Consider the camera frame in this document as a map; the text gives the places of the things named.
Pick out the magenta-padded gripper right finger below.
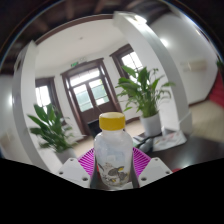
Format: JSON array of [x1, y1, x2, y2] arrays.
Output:
[[128, 146, 173, 188]]

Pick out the grey round microphones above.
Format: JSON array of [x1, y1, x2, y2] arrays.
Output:
[[139, 137, 155, 153]]

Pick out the leafy plant in white pot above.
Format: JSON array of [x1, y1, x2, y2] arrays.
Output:
[[27, 103, 78, 165], [115, 65, 176, 138]]

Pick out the red carpeted stairs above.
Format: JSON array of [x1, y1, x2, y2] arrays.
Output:
[[209, 71, 224, 108]]

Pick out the dark wooden double door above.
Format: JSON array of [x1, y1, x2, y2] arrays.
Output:
[[60, 57, 122, 135]]

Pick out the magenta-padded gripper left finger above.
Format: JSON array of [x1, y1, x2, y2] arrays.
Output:
[[56, 147, 100, 190]]

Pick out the clear bottle with yellow cap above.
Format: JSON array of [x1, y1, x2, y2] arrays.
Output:
[[92, 111, 135, 190]]

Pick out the dark-framed window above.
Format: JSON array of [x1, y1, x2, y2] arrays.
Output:
[[109, 43, 148, 78], [34, 76, 63, 118]]

